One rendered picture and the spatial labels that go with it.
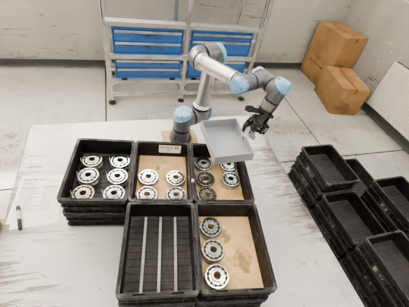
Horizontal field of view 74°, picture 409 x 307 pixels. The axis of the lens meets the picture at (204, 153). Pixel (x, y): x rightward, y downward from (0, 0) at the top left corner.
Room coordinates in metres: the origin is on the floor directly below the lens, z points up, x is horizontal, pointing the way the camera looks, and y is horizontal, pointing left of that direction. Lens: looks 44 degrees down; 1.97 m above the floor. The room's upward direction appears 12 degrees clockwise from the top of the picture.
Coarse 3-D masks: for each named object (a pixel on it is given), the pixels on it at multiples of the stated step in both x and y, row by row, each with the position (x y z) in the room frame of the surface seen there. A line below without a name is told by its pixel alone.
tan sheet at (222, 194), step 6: (216, 168) 1.06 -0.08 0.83; (216, 174) 1.02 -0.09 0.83; (222, 174) 1.03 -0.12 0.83; (216, 180) 0.97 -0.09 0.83; (216, 186) 0.93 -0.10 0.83; (222, 186) 0.94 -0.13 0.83; (240, 186) 0.97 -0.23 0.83; (216, 192) 0.89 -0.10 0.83; (222, 192) 0.90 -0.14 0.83; (228, 192) 0.91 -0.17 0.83; (234, 192) 0.91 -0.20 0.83; (240, 192) 0.92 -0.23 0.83; (222, 198) 0.86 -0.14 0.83; (228, 198) 0.87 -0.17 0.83; (234, 198) 0.88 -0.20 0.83; (240, 198) 0.89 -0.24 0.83
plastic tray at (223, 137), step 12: (216, 120) 1.17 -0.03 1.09; (228, 120) 1.19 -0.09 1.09; (204, 132) 1.06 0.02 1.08; (216, 132) 1.12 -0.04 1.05; (228, 132) 1.14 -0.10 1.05; (240, 132) 1.13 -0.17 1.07; (216, 144) 1.02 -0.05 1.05; (228, 144) 1.04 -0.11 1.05; (240, 144) 1.06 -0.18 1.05; (216, 156) 0.94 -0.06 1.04; (228, 156) 0.91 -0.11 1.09; (240, 156) 0.94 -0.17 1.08; (252, 156) 0.96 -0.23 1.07
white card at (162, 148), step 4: (160, 148) 1.07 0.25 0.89; (164, 148) 1.07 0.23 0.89; (168, 148) 1.08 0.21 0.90; (172, 148) 1.08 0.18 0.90; (176, 148) 1.09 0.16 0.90; (180, 148) 1.09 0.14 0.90; (160, 152) 1.07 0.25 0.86; (164, 152) 1.07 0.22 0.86; (168, 152) 1.08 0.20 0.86; (172, 152) 1.09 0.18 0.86; (176, 152) 1.09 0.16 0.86; (180, 152) 1.10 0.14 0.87
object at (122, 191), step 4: (108, 188) 0.76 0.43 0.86; (112, 188) 0.76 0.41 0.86; (116, 188) 0.77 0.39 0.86; (120, 188) 0.77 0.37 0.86; (104, 192) 0.73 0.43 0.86; (108, 192) 0.73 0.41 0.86; (120, 192) 0.75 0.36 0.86; (124, 192) 0.75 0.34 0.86; (104, 196) 0.71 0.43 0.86; (108, 196) 0.72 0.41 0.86; (120, 196) 0.73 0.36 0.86
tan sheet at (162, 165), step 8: (144, 160) 1.01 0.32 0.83; (152, 160) 1.02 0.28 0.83; (160, 160) 1.04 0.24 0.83; (168, 160) 1.05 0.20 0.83; (176, 160) 1.06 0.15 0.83; (184, 160) 1.07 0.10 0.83; (144, 168) 0.95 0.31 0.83; (152, 168) 0.97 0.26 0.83; (160, 168) 0.98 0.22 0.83; (168, 168) 0.99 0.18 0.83; (176, 168) 1.00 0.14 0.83; (184, 168) 1.01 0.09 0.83; (160, 176) 0.92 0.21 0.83; (160, 184) 0.87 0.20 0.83; (184, 184) 0.90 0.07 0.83; (136, 192) 0.79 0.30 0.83; (160, 192) 0.82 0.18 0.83
